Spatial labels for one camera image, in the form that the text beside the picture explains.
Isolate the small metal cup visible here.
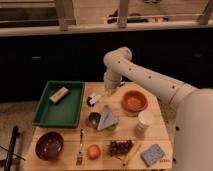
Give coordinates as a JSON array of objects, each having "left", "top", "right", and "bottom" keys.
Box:
[{"left": 88, "top": 112, "right": 101, "bottom": 127}]

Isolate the bunch of red grapes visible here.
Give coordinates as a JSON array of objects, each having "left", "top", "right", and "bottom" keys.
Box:
[{"left": 108, "top": 140, "right": 133, "bottom": 156}]

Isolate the purple bowl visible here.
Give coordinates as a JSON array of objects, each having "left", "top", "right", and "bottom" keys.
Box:
[{"left": 35, "top": 132, "right": 64, "bottom": 161}]

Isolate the metal fork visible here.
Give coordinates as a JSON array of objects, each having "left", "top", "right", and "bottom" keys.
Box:
[{"left": 76, "top": 129, "right": 84, "bottom": 166}]

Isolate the blue sponge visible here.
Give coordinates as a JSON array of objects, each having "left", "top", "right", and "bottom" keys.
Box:
[{"left": 140, "top": 144, "right": 165, "bottom": 167}]

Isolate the white paper cup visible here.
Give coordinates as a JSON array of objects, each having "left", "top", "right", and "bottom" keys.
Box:
[{"left": 136, "top": 111, "right": 154, "bottom": 134}]

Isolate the blue grey cloth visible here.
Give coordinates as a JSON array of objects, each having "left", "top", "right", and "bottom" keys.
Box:
[{"left": 97, "top": 105, "right": 118, "bottom": 131}]

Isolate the green plastic tray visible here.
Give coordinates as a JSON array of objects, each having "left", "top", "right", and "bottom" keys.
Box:
[{"left": 32, "top": 81, "right": 84, "bottom": 128}]

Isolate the orange fruit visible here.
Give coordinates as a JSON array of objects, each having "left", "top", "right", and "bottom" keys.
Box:
[{"left": 87, "top": 144, "right": 101, "bottom": 160}]

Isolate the black stand pole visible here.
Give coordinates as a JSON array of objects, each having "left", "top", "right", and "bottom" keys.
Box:
[{"left": 4, "top": 126, "right": 20, "bottom": 171}]

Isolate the orange bowl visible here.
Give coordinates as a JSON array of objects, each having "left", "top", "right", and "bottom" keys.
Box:
[{"left": 121, "top": 90, "right": 148, "bottom": 112}]

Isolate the wooden block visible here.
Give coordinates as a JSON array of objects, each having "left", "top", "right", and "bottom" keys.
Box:
[{"left": 49, "top": 87, "right": 69, "bottom": 104}]

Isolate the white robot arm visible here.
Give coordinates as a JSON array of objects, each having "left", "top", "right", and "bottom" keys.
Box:
[{"left": 103, "top": 47, "right": 213, "bottom": 171}]

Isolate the yellow banana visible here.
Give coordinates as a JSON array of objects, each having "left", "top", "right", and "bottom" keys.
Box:
[{"left": 122, "top": 142, "right": 141, "bottom": 166}]

